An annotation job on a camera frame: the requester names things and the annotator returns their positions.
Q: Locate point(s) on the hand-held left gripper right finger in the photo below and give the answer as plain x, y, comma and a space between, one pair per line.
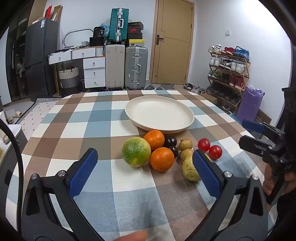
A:
207, 173

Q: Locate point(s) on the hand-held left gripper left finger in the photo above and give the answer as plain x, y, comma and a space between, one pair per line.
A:
83, 171

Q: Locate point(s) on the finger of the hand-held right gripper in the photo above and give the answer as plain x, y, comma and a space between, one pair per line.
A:
254, 144
253, 125

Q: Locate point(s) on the yellow-green pear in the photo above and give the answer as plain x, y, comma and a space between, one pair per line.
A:
189, 169

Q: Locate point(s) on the red cherry tomato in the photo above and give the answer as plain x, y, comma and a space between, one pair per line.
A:
215, 152
204, 144

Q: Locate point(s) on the small brown round fruit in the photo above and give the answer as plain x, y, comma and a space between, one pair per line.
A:
185, 154
185, 144

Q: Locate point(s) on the orange mandarin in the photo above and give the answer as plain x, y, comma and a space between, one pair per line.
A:
154, 139
161, 159

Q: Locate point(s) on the green speckled round melon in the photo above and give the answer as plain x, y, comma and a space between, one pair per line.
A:
136, 151

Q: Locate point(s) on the cream round plate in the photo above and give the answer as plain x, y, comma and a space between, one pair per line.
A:
159, 113

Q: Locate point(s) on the person's right hand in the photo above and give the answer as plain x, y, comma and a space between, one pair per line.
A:
268, 180

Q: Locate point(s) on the person's left hand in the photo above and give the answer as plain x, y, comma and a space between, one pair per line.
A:
136, 236

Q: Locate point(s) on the brown doormat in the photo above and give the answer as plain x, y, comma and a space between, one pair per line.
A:
263, 117

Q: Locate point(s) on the purple bag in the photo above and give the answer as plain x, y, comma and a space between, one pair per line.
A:
249, 104

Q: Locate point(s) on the dark purple plum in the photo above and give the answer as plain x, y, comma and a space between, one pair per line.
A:
174, 151
170, 141

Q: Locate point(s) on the checkered tablecloth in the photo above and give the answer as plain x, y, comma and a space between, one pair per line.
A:
92, 129

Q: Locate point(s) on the rows of shoes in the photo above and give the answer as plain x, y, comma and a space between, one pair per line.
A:
237, 81

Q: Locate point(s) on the cardboard box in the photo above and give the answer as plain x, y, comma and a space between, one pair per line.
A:
209, 97

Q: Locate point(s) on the wooden shoe rack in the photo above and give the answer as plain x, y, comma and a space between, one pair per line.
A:
247, 67

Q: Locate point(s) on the sneakers on floor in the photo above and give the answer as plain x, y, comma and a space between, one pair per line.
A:
192, 87

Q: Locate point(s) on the beige slippers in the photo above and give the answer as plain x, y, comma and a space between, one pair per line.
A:
15, 115

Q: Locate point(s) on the wicker laundry basket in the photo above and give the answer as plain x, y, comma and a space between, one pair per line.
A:
68, 78

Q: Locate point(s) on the grey floor mat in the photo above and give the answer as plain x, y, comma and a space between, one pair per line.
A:
167, 86

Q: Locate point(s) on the white desk with drawers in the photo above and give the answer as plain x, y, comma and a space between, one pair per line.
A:
93, 69

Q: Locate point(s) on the wooden door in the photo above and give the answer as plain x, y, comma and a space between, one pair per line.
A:
171, 58

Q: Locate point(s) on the beige suitcase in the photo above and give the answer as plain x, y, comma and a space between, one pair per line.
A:
115, 67

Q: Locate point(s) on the silver grey suitcase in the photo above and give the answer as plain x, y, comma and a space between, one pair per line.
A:
136, 67

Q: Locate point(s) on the black refrigerator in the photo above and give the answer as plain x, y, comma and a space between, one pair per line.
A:
41, 53

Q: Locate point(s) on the black storage box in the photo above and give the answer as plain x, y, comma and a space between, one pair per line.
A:
97, 41

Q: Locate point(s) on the yellow shoe box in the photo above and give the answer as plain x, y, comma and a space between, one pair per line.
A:
137, 42

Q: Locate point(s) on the black paper bag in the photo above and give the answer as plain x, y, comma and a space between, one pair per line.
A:
99, 31

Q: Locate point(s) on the curved metal tube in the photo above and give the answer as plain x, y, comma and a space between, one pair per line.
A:
76, 30

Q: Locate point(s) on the blue plastic bag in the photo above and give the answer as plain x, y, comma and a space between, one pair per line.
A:
105, 29

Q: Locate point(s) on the teal suitcase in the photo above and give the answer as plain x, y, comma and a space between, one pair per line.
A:
118, 25

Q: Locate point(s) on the black shoe box red logo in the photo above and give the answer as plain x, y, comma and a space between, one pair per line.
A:
135, 30

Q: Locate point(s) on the flat cardboard sheets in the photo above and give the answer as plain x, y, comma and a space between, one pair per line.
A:
38, 11

